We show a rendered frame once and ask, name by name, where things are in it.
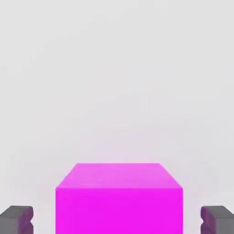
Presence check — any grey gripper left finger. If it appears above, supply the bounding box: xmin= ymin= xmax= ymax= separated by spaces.
xmin=0 ymin=205 xmax=34 ymax=234

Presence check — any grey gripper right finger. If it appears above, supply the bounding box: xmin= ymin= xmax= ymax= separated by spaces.
xmin=200 ymin=205 xmax=234 ymax=234

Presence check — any small magenta cube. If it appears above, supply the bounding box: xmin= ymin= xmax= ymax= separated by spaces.
xmin=55 ymin=163 xmax=184 ymax=234

